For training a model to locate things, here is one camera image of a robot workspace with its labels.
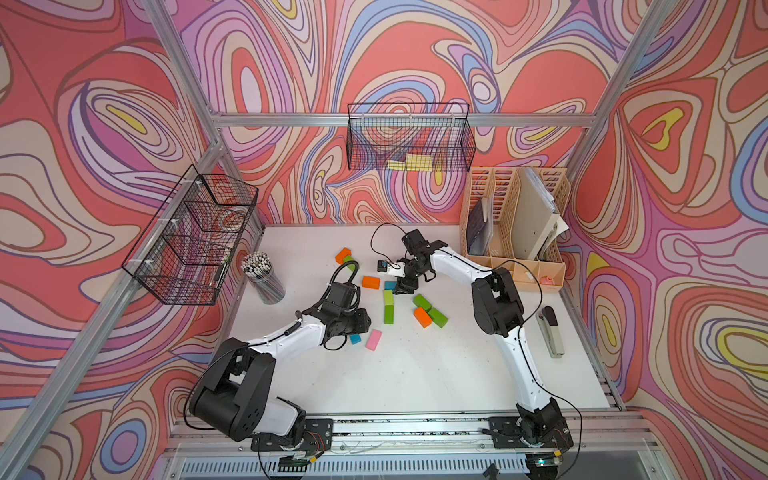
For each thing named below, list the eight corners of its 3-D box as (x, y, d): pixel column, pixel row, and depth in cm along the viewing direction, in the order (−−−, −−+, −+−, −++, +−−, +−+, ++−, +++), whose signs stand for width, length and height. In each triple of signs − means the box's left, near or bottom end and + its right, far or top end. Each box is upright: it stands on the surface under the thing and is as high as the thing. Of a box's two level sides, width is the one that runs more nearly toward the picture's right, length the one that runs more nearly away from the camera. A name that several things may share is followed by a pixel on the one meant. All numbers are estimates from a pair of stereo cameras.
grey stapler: (550, 358, 88) (559, 351, 84) (535, 315, 98) (542, 306, 93) (561, 358, 88) (570, 351, 84) (544, 315, 98) (552, 306, 93)
